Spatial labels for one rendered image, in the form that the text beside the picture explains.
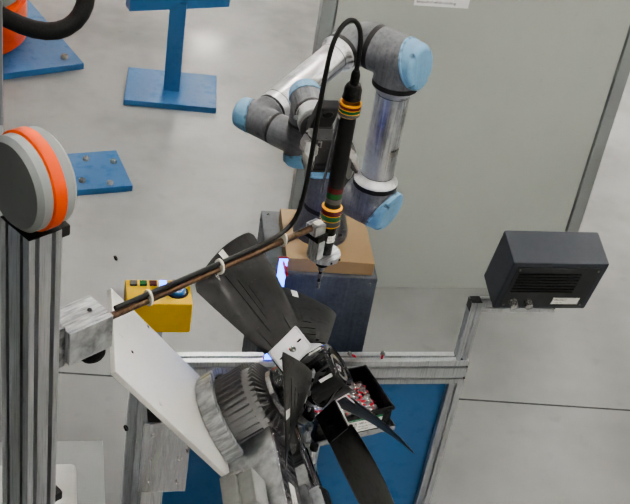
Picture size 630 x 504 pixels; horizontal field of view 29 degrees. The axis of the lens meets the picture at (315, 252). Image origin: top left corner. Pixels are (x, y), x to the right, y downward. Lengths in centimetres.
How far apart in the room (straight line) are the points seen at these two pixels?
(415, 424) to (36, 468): 148
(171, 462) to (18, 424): 54
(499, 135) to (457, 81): 31
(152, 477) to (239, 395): 26
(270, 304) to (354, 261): 72
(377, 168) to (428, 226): 175
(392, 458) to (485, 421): 99
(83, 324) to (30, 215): 31
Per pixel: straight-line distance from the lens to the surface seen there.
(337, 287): 326
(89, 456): 285
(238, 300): 252
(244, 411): 256
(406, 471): 355
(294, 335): 258
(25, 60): 626
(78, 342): 208
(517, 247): 308
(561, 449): 443
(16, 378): 209
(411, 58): 291
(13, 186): 185
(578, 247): 315
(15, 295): 198
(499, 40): 446
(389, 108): 300
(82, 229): 506
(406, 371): 325
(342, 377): 258
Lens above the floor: 289
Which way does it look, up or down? 35 degrees down
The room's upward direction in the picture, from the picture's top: 10 degrees clockwise
